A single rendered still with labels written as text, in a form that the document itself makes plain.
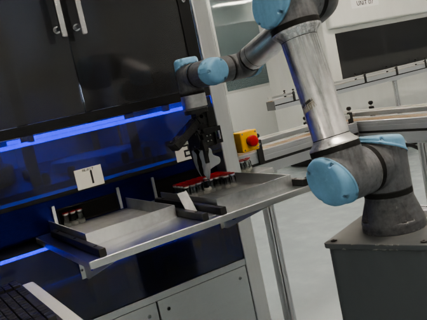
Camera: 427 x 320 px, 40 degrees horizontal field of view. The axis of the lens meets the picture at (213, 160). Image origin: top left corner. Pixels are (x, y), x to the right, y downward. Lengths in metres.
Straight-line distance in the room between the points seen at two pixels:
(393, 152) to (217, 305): 0.91
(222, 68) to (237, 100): 5.93
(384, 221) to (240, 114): 6.24
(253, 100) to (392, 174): 6.37
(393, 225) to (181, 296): 0.82
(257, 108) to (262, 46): 6.13
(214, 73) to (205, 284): 0.74
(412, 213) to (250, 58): 0.61
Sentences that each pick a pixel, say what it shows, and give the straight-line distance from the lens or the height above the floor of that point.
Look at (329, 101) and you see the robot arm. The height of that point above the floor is 1.13.
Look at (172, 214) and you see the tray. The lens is 1.62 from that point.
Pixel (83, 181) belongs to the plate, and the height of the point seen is 1.01.
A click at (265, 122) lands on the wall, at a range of 7.81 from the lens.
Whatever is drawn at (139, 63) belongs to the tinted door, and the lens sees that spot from 1.89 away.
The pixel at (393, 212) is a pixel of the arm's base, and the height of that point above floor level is 0.84.
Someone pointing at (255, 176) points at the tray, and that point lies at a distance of 1.85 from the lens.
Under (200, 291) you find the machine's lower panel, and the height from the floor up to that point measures 0.55.
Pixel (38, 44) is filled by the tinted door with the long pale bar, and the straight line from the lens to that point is 1.79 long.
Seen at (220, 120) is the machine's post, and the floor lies 1.09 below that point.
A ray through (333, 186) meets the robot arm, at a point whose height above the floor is 0.95.
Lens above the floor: 1.22
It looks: 7 degrees down
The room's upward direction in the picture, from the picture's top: 12 degrees counter-clockwise
